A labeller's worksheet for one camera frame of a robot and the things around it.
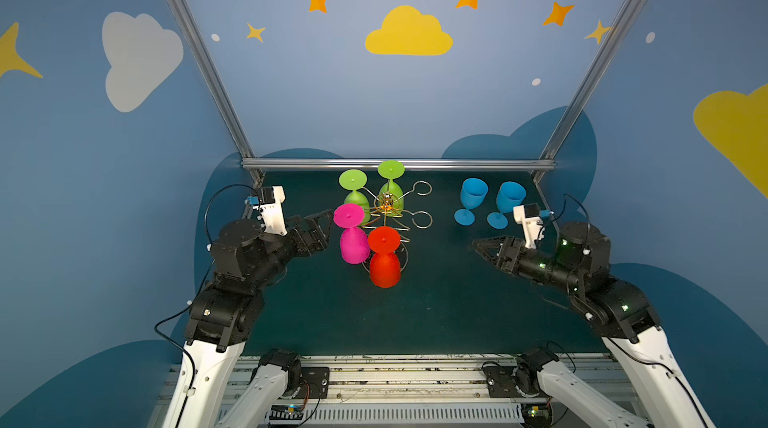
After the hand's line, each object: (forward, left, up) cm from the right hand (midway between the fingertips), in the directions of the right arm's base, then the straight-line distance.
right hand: (480, 242), depth 62 cm
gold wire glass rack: (+14, +18, -14) cm, 27 cm away
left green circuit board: (-29, +44, -36) cm, 64 cm away
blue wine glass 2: (+33, -19, -21) cm, 44 cm away
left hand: (+3, +35, +4) cm, 36 cm away
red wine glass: (+1, +20, -13) cm, 24 cm away
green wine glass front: (+20, +30, -4) cm, 36 cm away
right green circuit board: (-26, -19, -37) cm, 49 cm away
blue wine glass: (+31, -7, -19) cm, 37 cm away
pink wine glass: (+6, +29, -12) cm, 32 cm away
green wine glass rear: (+14, +19, -3) cm, 24 cm away
